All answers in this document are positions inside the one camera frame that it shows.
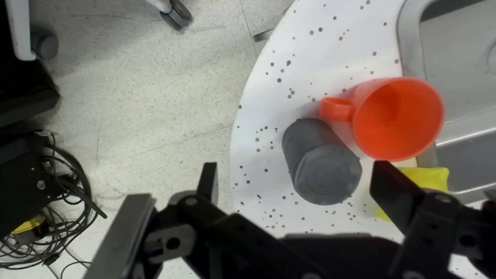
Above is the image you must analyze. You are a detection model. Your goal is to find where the small yellow-green toy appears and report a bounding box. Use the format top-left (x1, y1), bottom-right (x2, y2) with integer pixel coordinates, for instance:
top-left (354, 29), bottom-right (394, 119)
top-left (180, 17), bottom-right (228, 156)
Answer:
top-left (371, 166), bottom-right (452, 223)

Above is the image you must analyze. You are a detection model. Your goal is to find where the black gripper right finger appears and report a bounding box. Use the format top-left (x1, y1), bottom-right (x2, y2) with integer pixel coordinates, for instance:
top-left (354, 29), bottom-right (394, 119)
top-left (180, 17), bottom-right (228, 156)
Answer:
top-left (369, 159), bottom-right (496, 279)

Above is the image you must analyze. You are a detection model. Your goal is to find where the grey cylindrical toy object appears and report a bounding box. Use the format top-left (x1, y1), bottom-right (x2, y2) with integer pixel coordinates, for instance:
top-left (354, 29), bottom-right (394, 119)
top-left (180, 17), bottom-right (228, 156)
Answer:
top-left (281, 116), bottom-right (365, 206)

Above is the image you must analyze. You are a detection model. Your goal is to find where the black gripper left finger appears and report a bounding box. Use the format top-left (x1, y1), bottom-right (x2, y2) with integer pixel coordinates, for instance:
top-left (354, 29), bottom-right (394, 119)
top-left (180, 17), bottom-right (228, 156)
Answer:
top-left (177, 161), bottom-right (323, 279)

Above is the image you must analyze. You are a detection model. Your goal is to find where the yellow cable connector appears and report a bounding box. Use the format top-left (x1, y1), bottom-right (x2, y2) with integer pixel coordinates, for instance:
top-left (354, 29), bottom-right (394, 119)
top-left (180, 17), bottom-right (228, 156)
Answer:
top-left (10, 214), bottom-right (49, 237)

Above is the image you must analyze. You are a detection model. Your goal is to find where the orange plastic cup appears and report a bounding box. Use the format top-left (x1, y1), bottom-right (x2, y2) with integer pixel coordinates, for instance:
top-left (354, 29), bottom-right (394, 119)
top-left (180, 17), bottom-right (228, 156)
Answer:
top-left (318, 76), bottom-right (447, 162)

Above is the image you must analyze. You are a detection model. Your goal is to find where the grey toy sink basin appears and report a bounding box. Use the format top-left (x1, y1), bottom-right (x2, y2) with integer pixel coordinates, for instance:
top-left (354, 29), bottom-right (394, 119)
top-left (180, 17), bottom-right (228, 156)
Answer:
top-left (396, 0), bottom-right (496, 206)

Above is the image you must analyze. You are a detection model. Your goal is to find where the black floor cable bundle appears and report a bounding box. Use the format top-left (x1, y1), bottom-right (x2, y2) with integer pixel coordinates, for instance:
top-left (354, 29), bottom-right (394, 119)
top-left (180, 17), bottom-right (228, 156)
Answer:
top-left (0, 131), bottom-right (109, 279)

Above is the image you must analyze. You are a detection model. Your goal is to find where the white post with round foot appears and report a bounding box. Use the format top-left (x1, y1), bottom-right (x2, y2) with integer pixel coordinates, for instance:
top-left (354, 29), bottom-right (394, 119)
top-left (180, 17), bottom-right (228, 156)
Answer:
top-left (4, 0), bottom-right (59, 62)

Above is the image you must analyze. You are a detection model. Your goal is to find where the black cabinet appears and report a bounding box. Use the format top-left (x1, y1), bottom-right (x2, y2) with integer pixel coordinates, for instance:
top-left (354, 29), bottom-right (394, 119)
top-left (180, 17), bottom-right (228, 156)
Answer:
top-left (0, 0), bottom-right (63, 130)

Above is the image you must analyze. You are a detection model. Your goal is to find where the white speckled toy kitchen counter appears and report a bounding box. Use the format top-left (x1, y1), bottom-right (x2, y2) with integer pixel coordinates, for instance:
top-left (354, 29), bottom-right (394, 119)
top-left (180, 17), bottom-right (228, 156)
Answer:
top-left (227, 0), bottom-right (496, 279)

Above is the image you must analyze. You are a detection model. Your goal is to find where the black equipment box with screws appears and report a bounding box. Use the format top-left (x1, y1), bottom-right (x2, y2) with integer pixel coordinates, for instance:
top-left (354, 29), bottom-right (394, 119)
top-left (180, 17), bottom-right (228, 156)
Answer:
top-left (0, 130), bottom-right (56, 237)

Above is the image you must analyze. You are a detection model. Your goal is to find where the grey leg with black caster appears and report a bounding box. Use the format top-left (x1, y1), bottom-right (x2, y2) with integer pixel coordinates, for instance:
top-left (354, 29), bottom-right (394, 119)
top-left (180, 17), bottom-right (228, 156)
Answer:
top-left (146, 0), bottom-right (194, 31)

